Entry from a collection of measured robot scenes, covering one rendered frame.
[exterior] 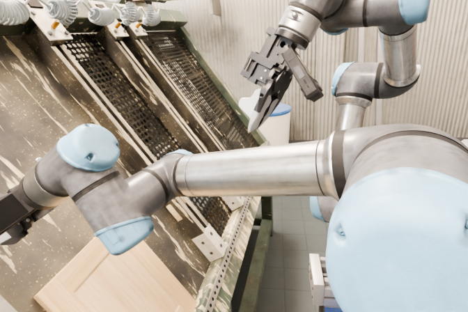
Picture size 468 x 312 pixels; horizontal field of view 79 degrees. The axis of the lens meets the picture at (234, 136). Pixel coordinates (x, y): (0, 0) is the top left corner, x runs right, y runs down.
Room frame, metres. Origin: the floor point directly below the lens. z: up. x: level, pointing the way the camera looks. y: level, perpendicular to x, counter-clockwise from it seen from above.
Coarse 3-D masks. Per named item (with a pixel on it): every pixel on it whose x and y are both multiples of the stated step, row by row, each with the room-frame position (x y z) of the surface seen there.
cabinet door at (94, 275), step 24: (96, 240) 0.68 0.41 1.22; (72, 264) 0.59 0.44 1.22; (96, 264) 0.63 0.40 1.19; (120, 264) 0.67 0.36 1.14; (144, 264) 0.72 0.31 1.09; (48, 288) 0.52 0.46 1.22; (72, 288) 0.55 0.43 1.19; (96, 288) 0.58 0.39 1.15; (120, 288) 0.62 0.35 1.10; (144, 288) 0.66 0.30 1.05; (168, 288) 0.70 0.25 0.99
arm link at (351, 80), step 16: (352, 64) 0.95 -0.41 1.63; (368, 64) 0.92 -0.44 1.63; (336, 80) 0.94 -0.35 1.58; (352, 80) 0.91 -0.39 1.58; (368, 80) 0.89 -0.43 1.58; (336, 96) 0.93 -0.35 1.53; (352, 96) 0.89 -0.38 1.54; (368, 96) 0.89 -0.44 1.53; (352, 112) 0.88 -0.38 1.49; (336, 128) 0.88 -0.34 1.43; (352, 128) 0.85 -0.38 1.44; (320, 208) 0.76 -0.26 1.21
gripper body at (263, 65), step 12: (276, 36) 0.60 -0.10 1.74; (288, 36) 0.57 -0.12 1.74; (264, 48) 0.63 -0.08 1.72; (276, 48) 0.60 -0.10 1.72; (300, 48) 0.61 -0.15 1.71; (252, 60) 0.61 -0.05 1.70; (264, 60) 0.58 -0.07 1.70; (276, 60) 0.59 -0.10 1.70; (252, 72) 0.59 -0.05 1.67; (264, 72) 0.58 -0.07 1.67; (276, 72) 0.56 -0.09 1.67; (288, 72) 0.58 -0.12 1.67; (276, 84) 0.56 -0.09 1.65; (288, 84) 0.60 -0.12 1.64; (276, 96) 0.59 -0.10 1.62
